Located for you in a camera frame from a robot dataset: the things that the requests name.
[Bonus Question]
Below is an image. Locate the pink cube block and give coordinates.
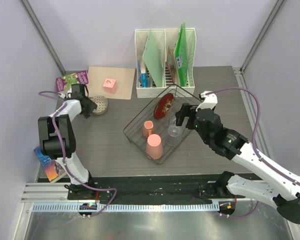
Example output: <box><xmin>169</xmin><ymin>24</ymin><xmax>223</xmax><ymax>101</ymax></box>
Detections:
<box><xmin>103</xmin><ymin>78</ymin><xmax>118</xmax><ymax>94</ymax></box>

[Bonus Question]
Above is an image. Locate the white file organizer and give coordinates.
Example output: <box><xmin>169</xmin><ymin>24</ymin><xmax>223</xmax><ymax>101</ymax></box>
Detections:
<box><xmin>134</xmin><ymin>28</ymin><xmax>196</xmax><ymax>98</ymax></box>

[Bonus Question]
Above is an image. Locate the blue booklet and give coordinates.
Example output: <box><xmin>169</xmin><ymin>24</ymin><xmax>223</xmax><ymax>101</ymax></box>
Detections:
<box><xmin>137</xmin><ymin>56</ymin><xmax>151</xmax><ymax>88</ymax></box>

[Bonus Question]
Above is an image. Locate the illustrated book in organizer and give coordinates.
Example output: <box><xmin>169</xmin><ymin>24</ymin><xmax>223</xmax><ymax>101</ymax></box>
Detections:
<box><xmin>166</xmin><ymin>46</ymin><xmax>177</xmax><ymax>84</ymax></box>

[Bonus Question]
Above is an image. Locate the blue Jane Eyre book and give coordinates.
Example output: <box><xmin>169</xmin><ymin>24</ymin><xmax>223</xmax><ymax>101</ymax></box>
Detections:
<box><xmin>33</xmin><ymin>146</ymin><xmax>67</xmax><ymax>183</ymax></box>

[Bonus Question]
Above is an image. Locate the pink ceramic mug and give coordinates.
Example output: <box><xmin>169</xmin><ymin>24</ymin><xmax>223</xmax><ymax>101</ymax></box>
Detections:
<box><xmin>142</xmin><ymin>120</ymin><xmax>155</xmax><ymax>139</ymax></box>

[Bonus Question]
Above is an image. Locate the black wire dish rack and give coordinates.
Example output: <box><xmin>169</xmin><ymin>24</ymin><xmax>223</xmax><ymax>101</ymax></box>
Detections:
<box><xmin>123</xmin><ymin>84</ymin><xmax>201</xmax><ymax>165</ymax></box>

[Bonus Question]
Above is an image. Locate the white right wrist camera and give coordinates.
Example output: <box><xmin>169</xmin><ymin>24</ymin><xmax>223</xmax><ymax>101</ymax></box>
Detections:
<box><xmin>196</xmin><ymin>91</ymin><xmax>218</xmax><ymax>112</ymax></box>

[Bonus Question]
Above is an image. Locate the brown patterned ceramic bowl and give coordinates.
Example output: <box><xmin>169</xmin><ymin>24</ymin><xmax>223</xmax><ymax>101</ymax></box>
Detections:
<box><xmin>90</xmin><ymin>95</ymin><xmax>109</xmax><ymax>115</ymax></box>

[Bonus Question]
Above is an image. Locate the light green folder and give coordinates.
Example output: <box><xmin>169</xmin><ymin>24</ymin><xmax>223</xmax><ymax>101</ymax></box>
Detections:
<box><xmin>142</xmin><ymin>29</ymin><xmax>163</xmax><ymax>88</ymax></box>

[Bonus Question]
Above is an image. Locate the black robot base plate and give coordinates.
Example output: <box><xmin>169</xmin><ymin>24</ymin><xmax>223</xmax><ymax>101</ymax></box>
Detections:
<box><xmin>64</xmin><ymin>174</ymin><xmax>235</xmax><ymax>205</ymax></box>

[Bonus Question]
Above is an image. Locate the bright green mesh folder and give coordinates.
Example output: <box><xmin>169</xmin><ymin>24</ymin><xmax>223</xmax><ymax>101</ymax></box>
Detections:
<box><xmin>174</xmin><ymin>23</ymin><xmax>188</xmax><ymax>87</ymax></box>

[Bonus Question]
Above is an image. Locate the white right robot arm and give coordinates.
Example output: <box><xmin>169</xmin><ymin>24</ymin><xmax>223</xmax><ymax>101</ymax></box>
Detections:
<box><xmin>175</xmin><ymin>103</ymin><xmax>300</xmax><ymax>224</ymax></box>

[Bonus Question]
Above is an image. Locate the purple paperback book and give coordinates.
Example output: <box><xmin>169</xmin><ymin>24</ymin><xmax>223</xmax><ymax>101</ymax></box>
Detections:
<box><xmin>55</xmin><ymin>70</ymin><xmax>89</xmax><ymax>93</ymax></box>

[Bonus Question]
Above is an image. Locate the red floral lacquer plate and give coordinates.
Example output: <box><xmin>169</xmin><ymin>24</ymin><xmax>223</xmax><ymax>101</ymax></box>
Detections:
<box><xmin>153</xmin><ymin>93</ymin><xmax>175</xmax><ymax>120</ymax></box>

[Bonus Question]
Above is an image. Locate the white slotted cable duct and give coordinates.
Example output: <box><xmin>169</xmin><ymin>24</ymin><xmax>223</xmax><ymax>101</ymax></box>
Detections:
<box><xmin>32</xmin><ymin>202</ymin><xmax>220</xmax><ymax>213</ymax></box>

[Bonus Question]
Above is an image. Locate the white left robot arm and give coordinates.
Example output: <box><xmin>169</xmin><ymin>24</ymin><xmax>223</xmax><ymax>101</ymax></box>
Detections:
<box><xmin>37</xmin><ymin>83</ymin><xmax>97</xmax><ymax>200</ymax></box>

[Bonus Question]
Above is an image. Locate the brown cardboard sheet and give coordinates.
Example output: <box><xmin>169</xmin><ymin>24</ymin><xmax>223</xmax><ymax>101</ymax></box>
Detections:
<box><xmin>87</xmin><ymin>66</ymin><xmax>136</xmax><ymax>100</ymax></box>

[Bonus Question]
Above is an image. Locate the pink plastic tumbler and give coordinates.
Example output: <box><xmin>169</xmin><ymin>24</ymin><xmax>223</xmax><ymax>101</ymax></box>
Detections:
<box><xmin>145</xmin><ymin>134</ymin><xmax>163</xmax><ymax>160</ymax></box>

